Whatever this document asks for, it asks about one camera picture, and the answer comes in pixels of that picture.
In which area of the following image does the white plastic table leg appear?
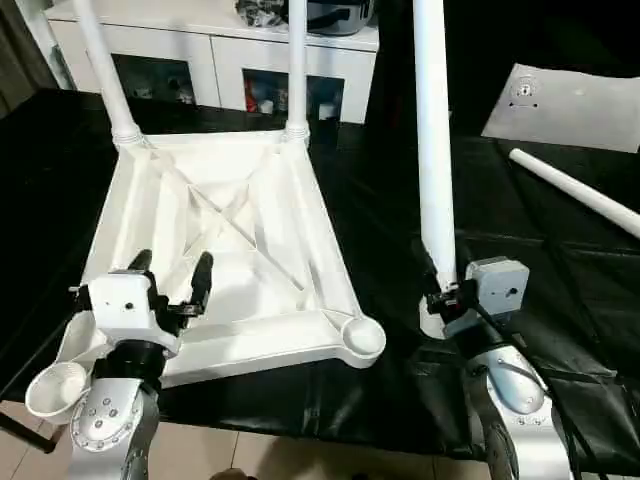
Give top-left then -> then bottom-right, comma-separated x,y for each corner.
411,0 -> 460,342
71,0 -> 147,151
283,0 -> 313,147
508,147 -> 640,240

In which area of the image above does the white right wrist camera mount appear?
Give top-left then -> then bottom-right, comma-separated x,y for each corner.
439,256 -> 532,342

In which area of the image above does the black cabinet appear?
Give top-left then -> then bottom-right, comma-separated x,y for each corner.
368,0 -> 640,141

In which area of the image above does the dark tangled clutter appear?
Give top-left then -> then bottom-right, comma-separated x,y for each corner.
235,0 -> 292,30

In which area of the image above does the black rice cooker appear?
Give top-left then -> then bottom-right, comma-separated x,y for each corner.
306,0 -> 380,37

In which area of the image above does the white cabinet with glass doors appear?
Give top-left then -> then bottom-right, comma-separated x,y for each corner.
44,0 -> 382,127

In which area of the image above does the grey curtain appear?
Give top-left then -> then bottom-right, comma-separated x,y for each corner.
0,0 -> 53,113

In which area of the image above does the black work mat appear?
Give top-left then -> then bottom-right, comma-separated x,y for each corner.
0,88 -> 640,479

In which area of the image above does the white plastic table top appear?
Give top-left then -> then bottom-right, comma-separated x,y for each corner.
24,129 -> 389,422

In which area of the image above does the white plastic bag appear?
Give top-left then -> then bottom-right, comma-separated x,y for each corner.
480,62 -> 640,155

